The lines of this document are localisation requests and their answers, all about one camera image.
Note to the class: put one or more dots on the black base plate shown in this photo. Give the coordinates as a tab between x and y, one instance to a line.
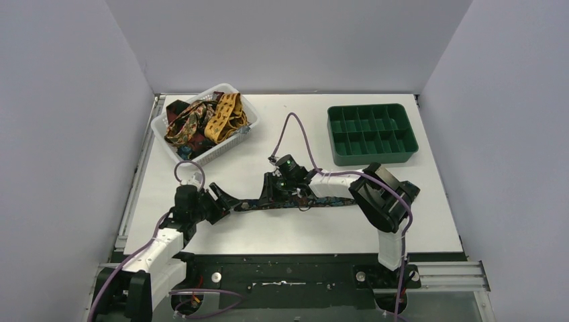
299	281

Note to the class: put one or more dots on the dark blue floral tie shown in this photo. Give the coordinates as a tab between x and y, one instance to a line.
294	202

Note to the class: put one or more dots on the yellow patterned tie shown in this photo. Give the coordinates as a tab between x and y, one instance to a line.
228	118

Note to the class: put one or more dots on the aluminium frame rail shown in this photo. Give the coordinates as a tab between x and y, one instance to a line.
456	277

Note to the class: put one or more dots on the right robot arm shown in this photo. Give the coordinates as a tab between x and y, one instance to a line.
384	200

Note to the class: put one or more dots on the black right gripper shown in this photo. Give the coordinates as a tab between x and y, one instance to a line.
269	190

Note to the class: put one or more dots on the dark red tie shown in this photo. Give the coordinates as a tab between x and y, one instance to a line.
174	110

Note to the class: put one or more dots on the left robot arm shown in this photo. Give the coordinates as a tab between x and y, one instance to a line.
131	290

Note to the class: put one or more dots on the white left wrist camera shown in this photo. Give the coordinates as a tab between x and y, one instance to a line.
196	180

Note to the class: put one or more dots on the brown paisley tie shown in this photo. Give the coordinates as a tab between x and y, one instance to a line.
198	114

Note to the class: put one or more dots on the green compartment tray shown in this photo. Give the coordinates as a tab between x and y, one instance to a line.
362	134

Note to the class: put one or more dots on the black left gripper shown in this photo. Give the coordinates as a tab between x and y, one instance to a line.
213	198

